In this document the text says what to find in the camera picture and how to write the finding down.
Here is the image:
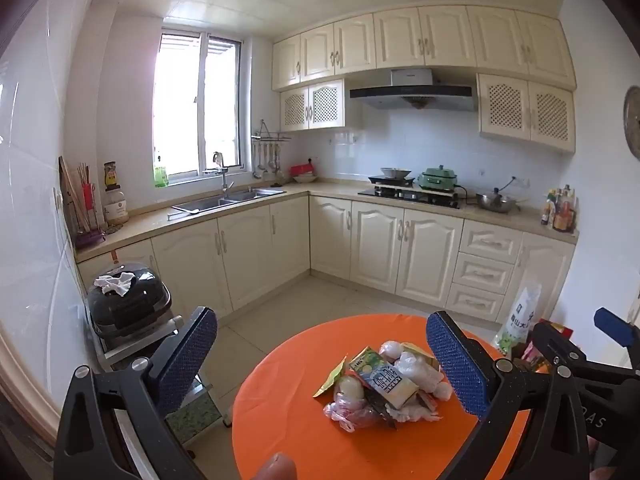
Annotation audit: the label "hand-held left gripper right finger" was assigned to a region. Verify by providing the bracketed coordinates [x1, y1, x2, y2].
[426, 310, 591, 480]

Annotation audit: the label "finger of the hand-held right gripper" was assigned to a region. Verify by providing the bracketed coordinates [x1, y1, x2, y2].
[531, 321, 601, 377]
[594, 307, 640, 348]

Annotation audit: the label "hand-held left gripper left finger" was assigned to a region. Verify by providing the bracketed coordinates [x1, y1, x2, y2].
[52, 305, 221, 480]

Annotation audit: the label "white plastic bag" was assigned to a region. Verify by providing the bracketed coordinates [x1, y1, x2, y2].
[395, 351, 443, 391]

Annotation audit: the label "dark snack wrapper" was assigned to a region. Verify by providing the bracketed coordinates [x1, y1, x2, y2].
[362, 387, 398, 430]

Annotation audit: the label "green drink carton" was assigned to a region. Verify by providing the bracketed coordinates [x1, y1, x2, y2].
[348, 346, 386, 376]

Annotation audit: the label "clear pink plastic bag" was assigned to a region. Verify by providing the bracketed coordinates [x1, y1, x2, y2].
[322, 392, 381, 433]

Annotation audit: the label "yellow green snack wrapper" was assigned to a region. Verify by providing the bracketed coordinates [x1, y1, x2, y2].
[312, 355, 348, 398]

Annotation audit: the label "person's left hand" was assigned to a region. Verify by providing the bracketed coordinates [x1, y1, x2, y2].
[255, 451, 299, 480]

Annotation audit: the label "red rice bag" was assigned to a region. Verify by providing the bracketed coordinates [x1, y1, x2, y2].
[545, 319, 576, 348]

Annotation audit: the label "yellow printed wrapper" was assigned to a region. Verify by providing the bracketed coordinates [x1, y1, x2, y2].
[400, 342, 440, 366]

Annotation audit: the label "white green rice bag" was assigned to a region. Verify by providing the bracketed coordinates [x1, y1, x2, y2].
[492, 282, 543, 356]

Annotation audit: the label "cream cabinet drawer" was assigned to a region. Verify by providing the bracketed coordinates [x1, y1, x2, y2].
[459, 220, 523, 263]
[445, 282, 507, 322]
[452, 252, 516, 295]

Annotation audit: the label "black round electric appliance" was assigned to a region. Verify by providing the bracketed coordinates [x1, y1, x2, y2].
[86, 260, 173, 341]

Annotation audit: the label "white crumpled cloth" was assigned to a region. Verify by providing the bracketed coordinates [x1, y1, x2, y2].
[95, 271, 138, 298]

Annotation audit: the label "orange round table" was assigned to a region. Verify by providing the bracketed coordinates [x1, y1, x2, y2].
[231, 314, 533, 480]

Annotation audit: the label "cream sink base cabinets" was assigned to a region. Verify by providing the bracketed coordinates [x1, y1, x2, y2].
[76, 195, 312, 318]

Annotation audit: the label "cluster of condiment bottles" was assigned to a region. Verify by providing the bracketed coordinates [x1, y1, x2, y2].
[539, 184, 578, 233]

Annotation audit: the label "beige kitchen countertop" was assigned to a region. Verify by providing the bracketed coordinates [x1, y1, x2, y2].
[74, 180, 580, 264]

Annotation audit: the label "cream stove base cabinets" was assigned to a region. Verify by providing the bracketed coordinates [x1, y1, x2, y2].
[309, 195, 576, 326]

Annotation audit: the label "steel wok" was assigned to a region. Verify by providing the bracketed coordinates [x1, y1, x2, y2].
[475, 187, 521, 215]

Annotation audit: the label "purple drip tray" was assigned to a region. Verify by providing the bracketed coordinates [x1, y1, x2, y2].
[75, 227, 107, 250]

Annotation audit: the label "large clear jar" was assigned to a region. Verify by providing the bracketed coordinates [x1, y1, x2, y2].
[102, 185, 130, 226]

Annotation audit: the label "steel kitchen sink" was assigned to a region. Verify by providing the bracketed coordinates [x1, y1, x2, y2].
[170, 186, 287, 216]

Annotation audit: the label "chrome faucet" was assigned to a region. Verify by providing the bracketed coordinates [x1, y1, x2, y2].
[212, 151, 236, 196]

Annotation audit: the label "green dish soap bottle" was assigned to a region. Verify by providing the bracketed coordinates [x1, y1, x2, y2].
[152, 152, 170, 188]

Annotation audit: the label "black gas stove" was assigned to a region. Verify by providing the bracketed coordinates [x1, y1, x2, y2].
[357, 185, 462, 210]

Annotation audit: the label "green electric cooker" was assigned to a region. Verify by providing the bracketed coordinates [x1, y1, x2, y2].
[416, 164, 463, 192]

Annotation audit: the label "dark frying pan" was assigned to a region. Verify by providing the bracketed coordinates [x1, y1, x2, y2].
[368, 166, 416, 186]

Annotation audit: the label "hanging utensil rack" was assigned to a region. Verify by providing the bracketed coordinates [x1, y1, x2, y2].
[250, 120, 292, 181]

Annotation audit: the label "red lidded white bowl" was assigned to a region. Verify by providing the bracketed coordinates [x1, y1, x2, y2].
[290, 162, 319, 184]

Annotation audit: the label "cream lattice door cabinet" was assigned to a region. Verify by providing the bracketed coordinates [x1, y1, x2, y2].
[279, 79, 347, 133]
[476, 72, 577, 155]

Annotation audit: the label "kitchen window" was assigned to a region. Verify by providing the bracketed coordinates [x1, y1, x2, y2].
[152, 30, 244, 186]

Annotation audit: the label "steel range hood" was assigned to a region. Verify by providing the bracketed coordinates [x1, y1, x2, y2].
[348, 67, 478, 112]

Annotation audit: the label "wooden door frame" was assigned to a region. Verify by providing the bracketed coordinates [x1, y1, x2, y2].
[0, 320, 61, 461]

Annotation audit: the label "grey round wall object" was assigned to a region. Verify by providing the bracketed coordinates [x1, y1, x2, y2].
[622, 85, 640, 161]

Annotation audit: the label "cream upper wall cabinets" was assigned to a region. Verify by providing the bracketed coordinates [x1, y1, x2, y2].
[271, 5, 577, 92]

